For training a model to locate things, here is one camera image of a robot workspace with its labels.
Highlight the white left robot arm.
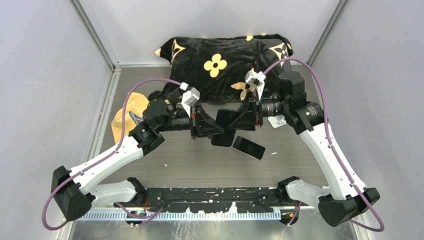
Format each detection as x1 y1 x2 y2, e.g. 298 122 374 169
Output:
51 99 224 222

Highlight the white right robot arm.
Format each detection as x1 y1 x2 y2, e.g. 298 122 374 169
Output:
228 71 380 227

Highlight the white folding phone stand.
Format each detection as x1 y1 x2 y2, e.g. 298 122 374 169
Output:
267 115 287 129

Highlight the small black smartphone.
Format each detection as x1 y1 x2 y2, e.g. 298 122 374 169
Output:
211 130 236 147

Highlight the white-edged smartphone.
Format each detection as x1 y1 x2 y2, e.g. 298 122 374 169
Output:
232 136 266 160

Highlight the black flower-pattern pillow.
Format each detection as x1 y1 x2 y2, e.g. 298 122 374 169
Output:
155 34 294 105

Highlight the yellow cloth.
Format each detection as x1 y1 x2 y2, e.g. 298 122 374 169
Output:
111 92 149 144

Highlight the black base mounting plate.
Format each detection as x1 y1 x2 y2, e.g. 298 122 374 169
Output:
122 186 299 214

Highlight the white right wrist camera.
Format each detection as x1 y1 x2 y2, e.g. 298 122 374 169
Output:
244 71 266 100

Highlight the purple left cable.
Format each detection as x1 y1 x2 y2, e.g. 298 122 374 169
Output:
41 78 183 231

